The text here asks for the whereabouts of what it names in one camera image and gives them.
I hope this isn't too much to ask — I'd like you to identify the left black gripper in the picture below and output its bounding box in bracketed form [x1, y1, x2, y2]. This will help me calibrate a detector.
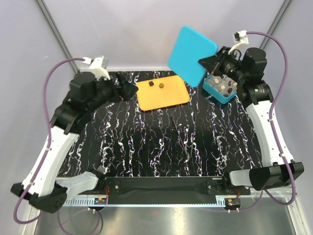
[87, 70, 138, 112]

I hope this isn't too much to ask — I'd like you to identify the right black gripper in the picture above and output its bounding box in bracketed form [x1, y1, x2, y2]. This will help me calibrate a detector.
[198, 46, 247, 84]

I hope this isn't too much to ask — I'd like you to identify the teal box lid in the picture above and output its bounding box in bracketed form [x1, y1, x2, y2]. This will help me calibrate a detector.
[168, 26, 218, 87]

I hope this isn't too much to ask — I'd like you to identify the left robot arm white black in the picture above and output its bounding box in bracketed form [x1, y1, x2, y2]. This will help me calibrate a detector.
[11, 71, 138, 213]

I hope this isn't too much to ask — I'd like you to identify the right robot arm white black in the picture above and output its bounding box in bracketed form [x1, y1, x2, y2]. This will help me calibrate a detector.
[198, 47, 304, 194]

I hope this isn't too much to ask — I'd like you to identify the teal chocolate box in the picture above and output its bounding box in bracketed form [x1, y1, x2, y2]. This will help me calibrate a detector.
[202, 75, 237, 104]

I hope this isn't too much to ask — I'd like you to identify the orange plastic tray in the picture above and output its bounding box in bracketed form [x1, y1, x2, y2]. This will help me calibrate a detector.
[136, 75, 190, 111]

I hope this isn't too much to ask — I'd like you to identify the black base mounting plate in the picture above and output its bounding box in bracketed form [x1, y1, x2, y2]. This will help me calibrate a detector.
[104, 176, 251, 207]

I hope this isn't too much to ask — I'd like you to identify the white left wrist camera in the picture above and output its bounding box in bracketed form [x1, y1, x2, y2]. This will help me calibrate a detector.
[80, 56, 111, 81]

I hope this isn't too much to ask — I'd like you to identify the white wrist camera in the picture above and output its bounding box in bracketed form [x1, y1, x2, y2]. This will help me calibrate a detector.
[228, 30, 249, 54]
[80, 56, 111, 81]

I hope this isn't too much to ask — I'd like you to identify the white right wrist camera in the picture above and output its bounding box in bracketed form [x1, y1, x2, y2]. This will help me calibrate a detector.
[228, 30, 249, 54]

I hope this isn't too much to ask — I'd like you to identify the purple floor cable left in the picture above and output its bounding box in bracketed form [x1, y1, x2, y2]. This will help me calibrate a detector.
[56, 210, 103, 235]

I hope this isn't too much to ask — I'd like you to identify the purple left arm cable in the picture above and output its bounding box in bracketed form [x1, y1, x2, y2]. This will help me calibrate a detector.
[12, 57, 86, 224]

